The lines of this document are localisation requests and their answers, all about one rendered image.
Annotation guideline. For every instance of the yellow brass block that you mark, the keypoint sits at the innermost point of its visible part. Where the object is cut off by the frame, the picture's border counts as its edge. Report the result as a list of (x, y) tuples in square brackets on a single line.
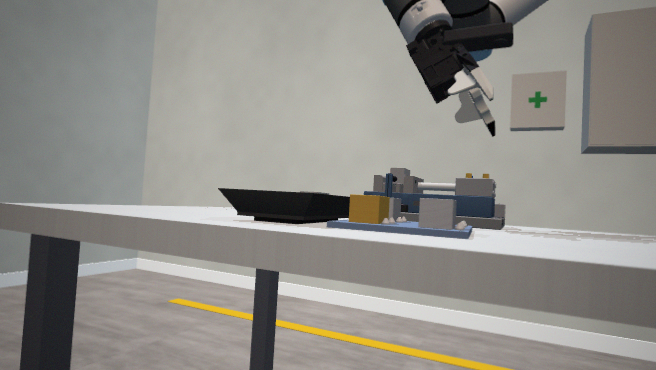
[(368, 208)]

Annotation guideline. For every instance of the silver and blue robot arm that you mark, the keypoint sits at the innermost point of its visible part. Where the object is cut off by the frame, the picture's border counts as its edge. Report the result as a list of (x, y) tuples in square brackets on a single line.
[(413, 15)]

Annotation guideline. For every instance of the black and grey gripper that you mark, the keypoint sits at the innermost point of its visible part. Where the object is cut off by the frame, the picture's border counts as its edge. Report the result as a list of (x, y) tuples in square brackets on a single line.
[(451, 66)]

